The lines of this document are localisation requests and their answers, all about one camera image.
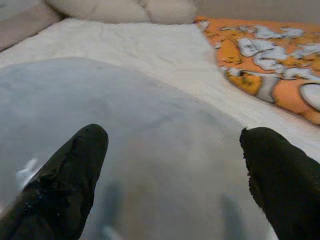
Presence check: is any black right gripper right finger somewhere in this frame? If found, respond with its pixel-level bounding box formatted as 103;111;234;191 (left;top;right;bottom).
239;126;320;240

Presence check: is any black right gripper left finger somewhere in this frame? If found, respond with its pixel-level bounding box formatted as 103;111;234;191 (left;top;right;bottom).
0;123;109;240

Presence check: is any yellow cartoon egg print blanket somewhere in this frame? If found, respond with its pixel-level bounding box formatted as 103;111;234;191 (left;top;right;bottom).
193;15;320;126

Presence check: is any white quilted mattress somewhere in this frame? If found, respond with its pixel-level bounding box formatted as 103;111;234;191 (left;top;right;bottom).
0;17;320;163

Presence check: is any beige pillow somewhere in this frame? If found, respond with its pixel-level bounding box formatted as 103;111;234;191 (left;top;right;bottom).
0;0;62;52

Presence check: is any long cream puffy pillow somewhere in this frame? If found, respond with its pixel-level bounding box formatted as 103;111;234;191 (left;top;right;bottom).
46;0;151;24

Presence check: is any short cream puffy pillow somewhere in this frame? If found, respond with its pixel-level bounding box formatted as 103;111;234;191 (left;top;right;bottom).
146;0;199;25

